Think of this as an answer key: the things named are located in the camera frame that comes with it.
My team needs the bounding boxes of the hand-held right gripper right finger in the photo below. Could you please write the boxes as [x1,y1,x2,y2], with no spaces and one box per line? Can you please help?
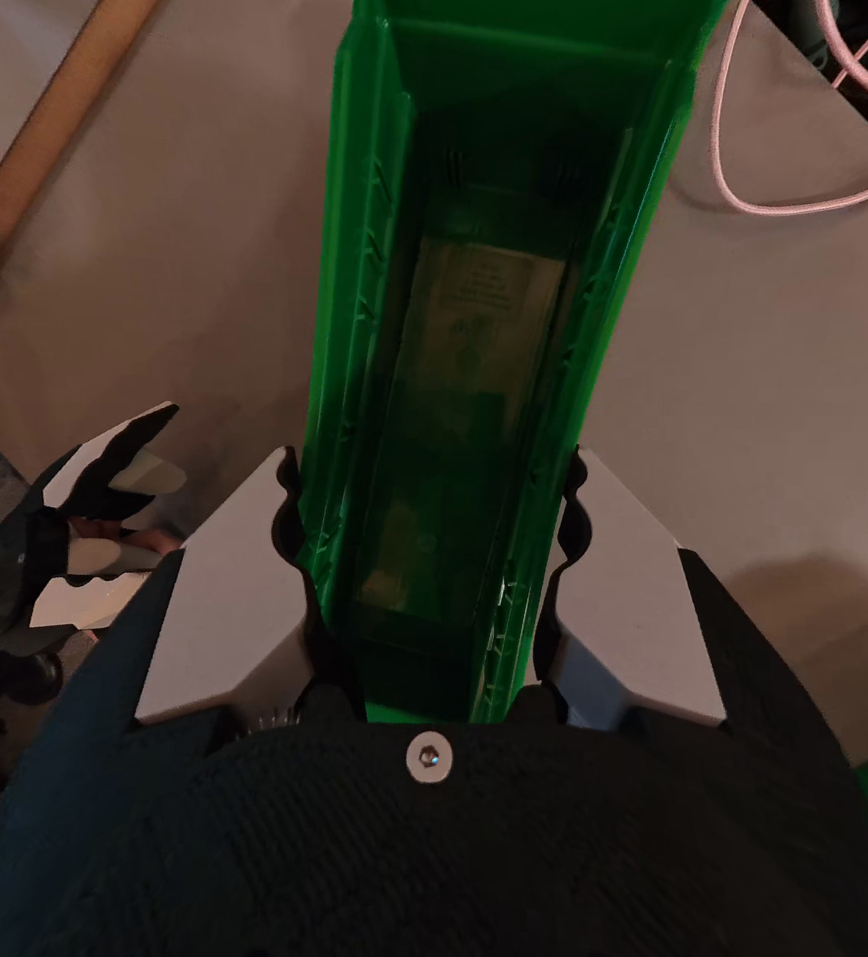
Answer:
[534,445,726,730]

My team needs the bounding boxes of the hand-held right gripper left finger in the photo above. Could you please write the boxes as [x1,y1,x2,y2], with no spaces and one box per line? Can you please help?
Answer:
[137,446,323,725]

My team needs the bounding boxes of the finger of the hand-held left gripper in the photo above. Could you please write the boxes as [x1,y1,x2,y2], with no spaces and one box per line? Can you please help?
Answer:
[30,537,182,633]
[43,402,188,520]

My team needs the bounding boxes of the person's left hand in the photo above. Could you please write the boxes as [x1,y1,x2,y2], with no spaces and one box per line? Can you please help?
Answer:
[71,519,185,554]

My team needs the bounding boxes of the black office chair base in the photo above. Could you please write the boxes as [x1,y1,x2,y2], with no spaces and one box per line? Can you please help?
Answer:
[0,650,66,749]

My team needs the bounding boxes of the wood-edged side table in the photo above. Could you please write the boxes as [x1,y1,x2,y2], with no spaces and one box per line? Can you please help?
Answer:
[0,0,162,322]

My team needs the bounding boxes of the pink cable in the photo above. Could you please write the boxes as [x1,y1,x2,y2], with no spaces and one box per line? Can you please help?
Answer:
[710,0,868,218]

